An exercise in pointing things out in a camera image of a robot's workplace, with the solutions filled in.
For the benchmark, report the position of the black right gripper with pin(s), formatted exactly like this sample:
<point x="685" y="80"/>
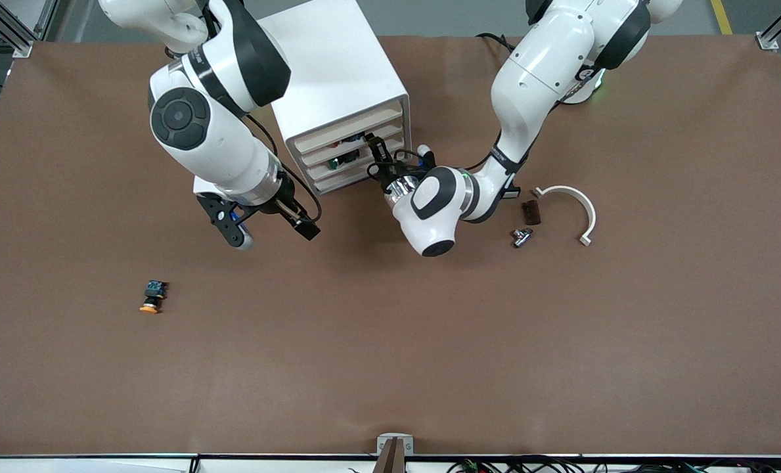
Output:
<point x="288" y="198"/>

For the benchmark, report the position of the white plastic drawer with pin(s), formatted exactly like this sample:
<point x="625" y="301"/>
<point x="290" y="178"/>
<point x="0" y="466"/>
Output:
<point x="318" y="157"/>
<point x="318" y="174"/>
<point x="318" y="140"/>
<point x="328" y="186"/>

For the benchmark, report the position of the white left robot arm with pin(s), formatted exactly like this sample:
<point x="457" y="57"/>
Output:
<point x="535" y="72"/>

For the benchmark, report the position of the dark camera pole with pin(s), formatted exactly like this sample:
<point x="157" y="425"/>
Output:
<point x="390" y="460"/>

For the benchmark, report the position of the small brown block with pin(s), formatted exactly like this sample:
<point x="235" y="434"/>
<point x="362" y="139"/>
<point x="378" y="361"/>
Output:
<point x="532" y="213"/>

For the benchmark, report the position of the green push button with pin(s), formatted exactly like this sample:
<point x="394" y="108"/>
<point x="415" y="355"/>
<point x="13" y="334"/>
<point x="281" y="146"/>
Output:
<point x="333" y="164"/>

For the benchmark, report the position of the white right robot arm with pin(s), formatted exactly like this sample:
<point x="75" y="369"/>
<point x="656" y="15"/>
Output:
<point x="213" y="138"/>

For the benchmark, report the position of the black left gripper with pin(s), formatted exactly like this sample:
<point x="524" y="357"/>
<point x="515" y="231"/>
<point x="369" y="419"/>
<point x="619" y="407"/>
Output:
<point x="385" y="172"/>

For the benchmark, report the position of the white drawer cabinet shell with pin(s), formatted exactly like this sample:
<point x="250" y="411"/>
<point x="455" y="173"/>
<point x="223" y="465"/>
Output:
<point x="337" y="66"/>

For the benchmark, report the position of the black button white square cap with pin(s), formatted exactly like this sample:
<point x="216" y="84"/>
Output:
<point x="515" y="194"/>

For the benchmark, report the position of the grey metal bracket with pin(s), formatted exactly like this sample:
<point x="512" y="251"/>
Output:
<point x="408" y="445"/>

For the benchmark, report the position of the brown paper table cover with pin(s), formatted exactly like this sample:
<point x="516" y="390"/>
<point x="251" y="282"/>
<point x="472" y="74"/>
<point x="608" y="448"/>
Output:
<point x="390" y="328"/>

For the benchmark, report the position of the yellow push button blue back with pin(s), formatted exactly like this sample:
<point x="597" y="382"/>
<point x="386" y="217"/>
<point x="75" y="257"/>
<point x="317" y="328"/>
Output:
<point x="154" y="290"/>

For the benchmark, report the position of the silver metal tee fitting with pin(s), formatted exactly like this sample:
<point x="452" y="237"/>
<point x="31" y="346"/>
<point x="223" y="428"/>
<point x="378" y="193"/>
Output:
<point x="521" y="238"/>

